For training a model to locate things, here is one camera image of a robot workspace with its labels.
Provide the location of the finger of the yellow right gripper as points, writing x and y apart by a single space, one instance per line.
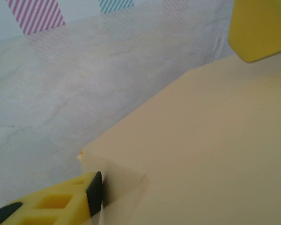
262 28

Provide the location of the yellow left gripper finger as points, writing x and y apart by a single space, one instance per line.
61 189

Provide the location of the yellow paper box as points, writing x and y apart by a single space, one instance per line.
201 140

